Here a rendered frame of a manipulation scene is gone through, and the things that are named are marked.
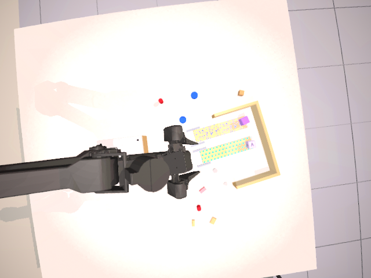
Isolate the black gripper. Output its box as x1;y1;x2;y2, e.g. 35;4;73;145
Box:
149;125;200;199

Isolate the orange strip with cyan polka dots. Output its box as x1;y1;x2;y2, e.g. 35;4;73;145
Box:
200;144;227;163

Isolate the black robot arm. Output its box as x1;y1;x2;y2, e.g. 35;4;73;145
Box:
0;142;193;199

